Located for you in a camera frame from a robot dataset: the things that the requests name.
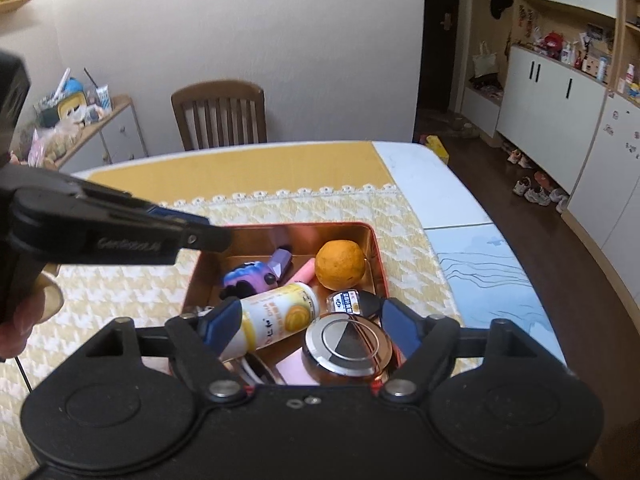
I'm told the small clear labelled bottle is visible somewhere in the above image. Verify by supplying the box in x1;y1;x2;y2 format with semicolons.
326;291;362;317

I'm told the yellow houndstooth table runner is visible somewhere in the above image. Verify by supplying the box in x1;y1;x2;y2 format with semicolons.
0;141;468;461

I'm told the brown wooden chair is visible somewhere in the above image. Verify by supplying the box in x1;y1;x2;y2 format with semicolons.
171;80;268;152

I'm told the small purple eraser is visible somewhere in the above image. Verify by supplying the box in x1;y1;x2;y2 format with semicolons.
267;247;296;281

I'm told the pink sticky note pad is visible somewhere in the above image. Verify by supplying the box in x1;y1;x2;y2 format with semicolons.
275;350;321;386

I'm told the purple squishy toy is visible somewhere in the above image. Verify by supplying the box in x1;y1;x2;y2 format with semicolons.
222;261;278;301

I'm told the round silver tin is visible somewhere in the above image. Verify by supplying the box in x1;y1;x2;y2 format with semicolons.
302;311;393;378

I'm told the person's left hand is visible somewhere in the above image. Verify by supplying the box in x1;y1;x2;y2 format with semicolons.
0;272;66;361

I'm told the cream tote bag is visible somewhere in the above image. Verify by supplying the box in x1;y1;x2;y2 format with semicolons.
472;41;499;78

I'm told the orange fruit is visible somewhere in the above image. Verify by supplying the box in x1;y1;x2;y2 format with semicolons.
315;240;367;291

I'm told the pink lip balm stick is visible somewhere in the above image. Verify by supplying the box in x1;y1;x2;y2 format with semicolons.
286;258;317;286

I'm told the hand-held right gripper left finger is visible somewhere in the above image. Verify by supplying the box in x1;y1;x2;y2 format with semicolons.
85;297;251;404

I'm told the dark door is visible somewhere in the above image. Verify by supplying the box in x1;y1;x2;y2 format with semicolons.
414;0;462;111

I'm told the yellow storage box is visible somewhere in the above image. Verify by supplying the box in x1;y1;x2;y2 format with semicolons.
55;91;87;123

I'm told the clear plastic snack bag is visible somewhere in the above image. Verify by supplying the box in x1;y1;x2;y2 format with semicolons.
27;120;83;168

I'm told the white wooden wall cabinet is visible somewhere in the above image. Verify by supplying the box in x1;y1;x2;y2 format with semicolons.
460;0;640;306

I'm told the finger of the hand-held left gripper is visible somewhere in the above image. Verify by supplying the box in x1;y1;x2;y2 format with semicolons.
65;174;212;227
175;222;234;254

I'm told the row of shoes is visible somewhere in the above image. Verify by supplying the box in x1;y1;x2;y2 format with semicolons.
502;146;571;213

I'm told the low white side cabinet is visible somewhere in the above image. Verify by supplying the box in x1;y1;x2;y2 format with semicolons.
52;95;149;173

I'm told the white yellow pill bottle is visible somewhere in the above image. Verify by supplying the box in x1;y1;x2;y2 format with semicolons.
220;281;321;361

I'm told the red tin box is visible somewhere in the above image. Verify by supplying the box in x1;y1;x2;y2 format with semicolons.
170;221;407;396

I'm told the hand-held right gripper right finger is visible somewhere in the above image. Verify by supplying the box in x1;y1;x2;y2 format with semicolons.
379;297;548;404

